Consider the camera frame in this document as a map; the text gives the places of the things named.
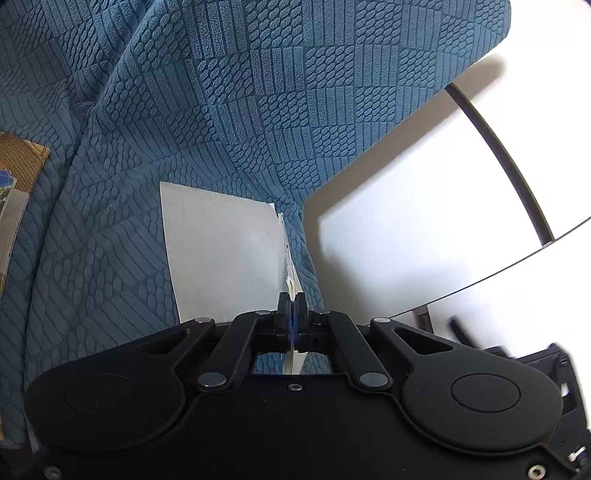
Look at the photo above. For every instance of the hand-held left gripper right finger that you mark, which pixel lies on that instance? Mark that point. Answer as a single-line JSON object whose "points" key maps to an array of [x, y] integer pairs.
{"points": [[301, 325]]}

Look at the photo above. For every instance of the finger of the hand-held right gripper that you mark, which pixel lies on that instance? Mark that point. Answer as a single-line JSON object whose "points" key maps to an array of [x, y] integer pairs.
{"points": [[461, 328]]}

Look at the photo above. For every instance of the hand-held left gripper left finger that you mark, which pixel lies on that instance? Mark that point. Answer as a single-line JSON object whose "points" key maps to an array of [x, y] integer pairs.
{"points": [[284, 323]]}

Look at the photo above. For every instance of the landscape photo booklet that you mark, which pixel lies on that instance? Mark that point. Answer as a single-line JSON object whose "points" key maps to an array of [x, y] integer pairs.
{"points": [[217, 249], [9, 221]]}

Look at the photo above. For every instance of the tan painting cover book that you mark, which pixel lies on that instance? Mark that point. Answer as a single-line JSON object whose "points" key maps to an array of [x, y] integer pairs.
{"points": [[23, 157]]}

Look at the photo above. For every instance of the white cabinet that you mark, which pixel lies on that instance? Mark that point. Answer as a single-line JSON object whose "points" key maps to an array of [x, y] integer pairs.
{"points": [[415, 207]]}

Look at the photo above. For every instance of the blue textured cloth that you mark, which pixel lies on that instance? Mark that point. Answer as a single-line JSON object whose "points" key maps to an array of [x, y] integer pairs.
{"points": [[231, 92]]}

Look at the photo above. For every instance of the grey metal rail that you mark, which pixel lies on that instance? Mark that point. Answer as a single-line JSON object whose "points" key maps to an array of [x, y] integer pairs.
{"points": [[508, 152]]}

